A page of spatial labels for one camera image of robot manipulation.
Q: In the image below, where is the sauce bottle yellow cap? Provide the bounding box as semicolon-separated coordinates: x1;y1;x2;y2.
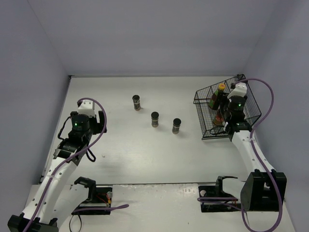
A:
209;83;226;110
213;109;224;126

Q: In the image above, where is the spice jar black lid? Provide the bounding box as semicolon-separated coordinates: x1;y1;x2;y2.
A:
172;118;181;134
132;95;141;111
151;112;159;128

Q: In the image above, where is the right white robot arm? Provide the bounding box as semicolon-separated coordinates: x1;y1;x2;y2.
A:
213;94;287;212

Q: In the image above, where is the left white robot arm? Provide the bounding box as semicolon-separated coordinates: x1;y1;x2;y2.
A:
8;111;107;232

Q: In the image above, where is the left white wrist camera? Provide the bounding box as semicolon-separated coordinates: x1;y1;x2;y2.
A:
77;100;95;118

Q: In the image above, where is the black wire basket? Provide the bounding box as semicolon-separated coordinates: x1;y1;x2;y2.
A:
193;83;262;140

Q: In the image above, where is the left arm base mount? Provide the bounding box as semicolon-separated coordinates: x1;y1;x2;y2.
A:
72;177;112;216

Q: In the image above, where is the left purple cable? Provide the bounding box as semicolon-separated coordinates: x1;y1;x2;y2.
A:
24;97;130;232

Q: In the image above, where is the purple cable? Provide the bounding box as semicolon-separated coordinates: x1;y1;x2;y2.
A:
197;78;283;232
24;97;130;232

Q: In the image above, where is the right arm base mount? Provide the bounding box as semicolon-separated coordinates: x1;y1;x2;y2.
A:
197;176;245;213

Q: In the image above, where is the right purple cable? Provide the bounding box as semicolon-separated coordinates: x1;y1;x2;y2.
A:
197;78;283;232

